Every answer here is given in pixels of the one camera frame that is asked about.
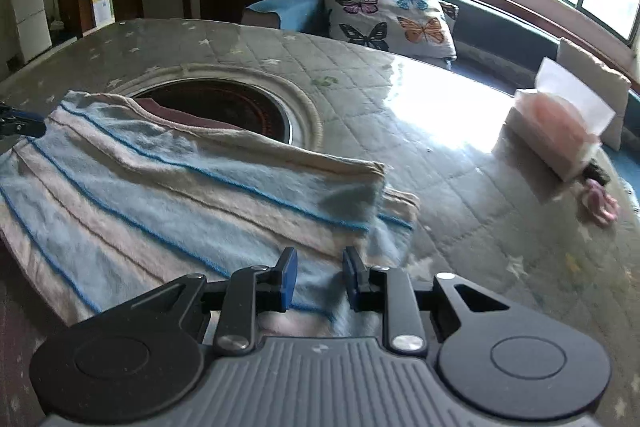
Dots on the blue striped towel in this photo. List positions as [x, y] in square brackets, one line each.
[165, 197]

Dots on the blue sofa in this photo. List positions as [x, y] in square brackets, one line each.
[500, 22]

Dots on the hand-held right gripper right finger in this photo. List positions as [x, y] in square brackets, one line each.
[351, 283]

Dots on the yellow framed sign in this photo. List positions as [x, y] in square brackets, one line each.
[102, 9]

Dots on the butterfly print pillow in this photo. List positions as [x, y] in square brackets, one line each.
[387, 17]

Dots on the small dark object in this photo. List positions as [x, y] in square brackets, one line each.
[597, 172]

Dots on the white refrigerator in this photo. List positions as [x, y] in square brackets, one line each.
[29, 7]

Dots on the round black built-in cooktop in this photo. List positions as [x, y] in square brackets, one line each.
[235, 104]

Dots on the white cushion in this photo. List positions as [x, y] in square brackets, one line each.
[600, 82]

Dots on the pink tissue box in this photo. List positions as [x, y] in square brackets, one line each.
[555, 127]

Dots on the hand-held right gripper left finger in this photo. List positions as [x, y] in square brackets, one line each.
[288, 281]

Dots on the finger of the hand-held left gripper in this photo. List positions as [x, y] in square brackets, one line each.
[20, 121]

